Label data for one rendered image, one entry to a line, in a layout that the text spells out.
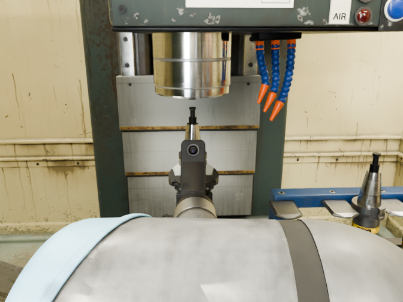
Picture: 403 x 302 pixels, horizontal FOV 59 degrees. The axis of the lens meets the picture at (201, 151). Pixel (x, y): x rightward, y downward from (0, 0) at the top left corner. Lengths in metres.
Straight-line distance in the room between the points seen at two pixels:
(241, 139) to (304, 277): 1.09
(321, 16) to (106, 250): 0.48
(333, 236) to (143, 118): 1.06
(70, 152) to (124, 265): 1.57
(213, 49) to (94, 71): 0.65
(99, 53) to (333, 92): 1.03
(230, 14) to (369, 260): 0.43
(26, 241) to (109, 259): 1.78
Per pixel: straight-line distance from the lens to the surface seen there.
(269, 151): 1.32
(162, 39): 0.69
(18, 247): 1.96
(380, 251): 0.20
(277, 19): 0.56
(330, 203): 0.77
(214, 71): 0.69
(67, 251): 0.19
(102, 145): 1.31
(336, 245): 0.19
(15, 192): 1.91
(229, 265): 0.17
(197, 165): 0.65
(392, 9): 0.62
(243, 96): 1.21
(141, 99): 1.20
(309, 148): 1.75
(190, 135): 0.76
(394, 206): 0.81
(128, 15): 0.55
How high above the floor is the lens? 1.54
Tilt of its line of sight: 18 degrees down
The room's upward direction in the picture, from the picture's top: straight up
